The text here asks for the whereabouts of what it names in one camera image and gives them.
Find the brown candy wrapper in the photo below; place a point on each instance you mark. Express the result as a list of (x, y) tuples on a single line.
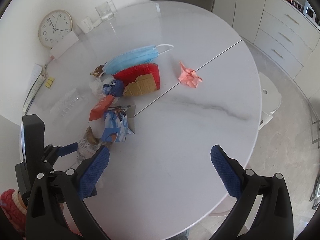
[(98, 72)]

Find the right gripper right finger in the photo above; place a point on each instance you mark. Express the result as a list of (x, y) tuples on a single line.
[(274, 218)]

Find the blue crumpled wrapper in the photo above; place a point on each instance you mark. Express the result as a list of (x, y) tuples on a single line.
[(115, 89)]

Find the gold rimmed wall clock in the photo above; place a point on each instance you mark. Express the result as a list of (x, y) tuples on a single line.
[(54, 28)]

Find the white plastic stool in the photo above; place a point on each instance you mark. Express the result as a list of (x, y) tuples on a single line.
[(271, 99)]

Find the white drawer cabinet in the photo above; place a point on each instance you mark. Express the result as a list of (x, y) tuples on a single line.
[(286, 36)]

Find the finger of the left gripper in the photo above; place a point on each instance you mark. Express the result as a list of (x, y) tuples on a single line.
[(68, 149)]

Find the pink crumpled paper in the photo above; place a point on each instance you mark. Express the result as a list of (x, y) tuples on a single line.
[(189, 77)]

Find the clear glass mug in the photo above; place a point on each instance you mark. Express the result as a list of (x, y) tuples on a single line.
[(106, 10)]

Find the white crumpled plastic bag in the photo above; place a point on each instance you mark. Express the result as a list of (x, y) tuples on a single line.
[(96, 86)]

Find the red snack packet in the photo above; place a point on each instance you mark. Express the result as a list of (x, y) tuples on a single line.
[(100, 108)]

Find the blue face mask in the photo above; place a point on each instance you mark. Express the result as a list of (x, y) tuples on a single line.
[(135, 57)]

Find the white microwave oven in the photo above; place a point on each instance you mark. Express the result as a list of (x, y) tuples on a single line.
[(310, 14)]

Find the red cardboard piece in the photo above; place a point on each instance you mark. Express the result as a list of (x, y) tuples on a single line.
[(140, 79)]

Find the open paper notebook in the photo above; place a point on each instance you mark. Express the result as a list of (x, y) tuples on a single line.
[(37, 78)]

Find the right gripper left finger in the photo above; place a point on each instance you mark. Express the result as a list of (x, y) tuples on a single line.
[(57, 208)]

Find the clear labelled plastic bag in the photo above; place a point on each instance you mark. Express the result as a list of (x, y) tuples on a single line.
[(87, 146)]

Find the red knitted sleeve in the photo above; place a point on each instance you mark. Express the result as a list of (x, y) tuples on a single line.
[(15, 210)]

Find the blue white crushed carton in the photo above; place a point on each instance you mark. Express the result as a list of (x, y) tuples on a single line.
[(119, 122)]

